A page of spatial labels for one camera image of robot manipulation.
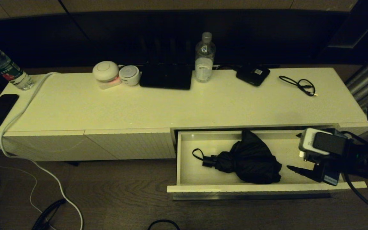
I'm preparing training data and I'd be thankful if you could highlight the black umbrella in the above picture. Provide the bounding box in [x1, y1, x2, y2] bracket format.
[193, 129, 282, 185]

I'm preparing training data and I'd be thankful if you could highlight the white ribbed drawer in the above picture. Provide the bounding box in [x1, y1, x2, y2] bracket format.
[166, 128, 367, 201]

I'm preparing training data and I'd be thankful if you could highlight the white low cabinet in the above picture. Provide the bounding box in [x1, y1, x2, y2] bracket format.
[0, 67, 368, 167]

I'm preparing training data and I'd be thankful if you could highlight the small black box white label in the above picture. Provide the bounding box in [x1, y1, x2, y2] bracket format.
[236, 65, 271, 87]

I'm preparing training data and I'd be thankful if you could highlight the clear water bottle grey cap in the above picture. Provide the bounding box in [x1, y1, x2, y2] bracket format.
[195, 32, 217, 83]

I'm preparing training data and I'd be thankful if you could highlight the black flat router box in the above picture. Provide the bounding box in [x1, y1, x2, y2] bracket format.
[139, 62, 193, 90]

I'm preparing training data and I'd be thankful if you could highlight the white ribbed cabinet door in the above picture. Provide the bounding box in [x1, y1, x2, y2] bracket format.
[84, 128, 177, 160]
[4, 129, 119, 162]

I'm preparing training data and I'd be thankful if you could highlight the small white round speaker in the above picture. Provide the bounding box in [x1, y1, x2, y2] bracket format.
[119, 65, 141, 86]

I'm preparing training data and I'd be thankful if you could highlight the white dome device pink base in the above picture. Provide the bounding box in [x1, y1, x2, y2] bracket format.
[92, 61, 122, 90]

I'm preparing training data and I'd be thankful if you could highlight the water bottle with green label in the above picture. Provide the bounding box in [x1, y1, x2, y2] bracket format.
[0, 37, 36, 91]

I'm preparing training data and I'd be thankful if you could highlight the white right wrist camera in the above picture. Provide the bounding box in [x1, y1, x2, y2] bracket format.
[298, 128, 348, 160]

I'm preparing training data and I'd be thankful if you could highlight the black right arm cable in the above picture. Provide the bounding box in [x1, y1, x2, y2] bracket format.
[343, 172, 368, 223]

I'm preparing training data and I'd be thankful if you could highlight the black audio cable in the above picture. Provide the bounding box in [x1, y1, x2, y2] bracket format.
[279, 75, 318, 97]

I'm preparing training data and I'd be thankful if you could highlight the black floor cable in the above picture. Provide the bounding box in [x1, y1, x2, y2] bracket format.
[148, 219, 181, 230]

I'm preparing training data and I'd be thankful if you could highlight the black coiled cable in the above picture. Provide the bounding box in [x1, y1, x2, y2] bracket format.
[32, 199, 67, 230]

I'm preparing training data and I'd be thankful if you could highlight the thin white charging cable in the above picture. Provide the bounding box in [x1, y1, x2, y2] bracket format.
[0, 128, 57, 230]

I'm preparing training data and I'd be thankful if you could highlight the thick white power cable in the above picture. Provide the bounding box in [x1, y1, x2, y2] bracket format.
[0, 72, 84, 230]

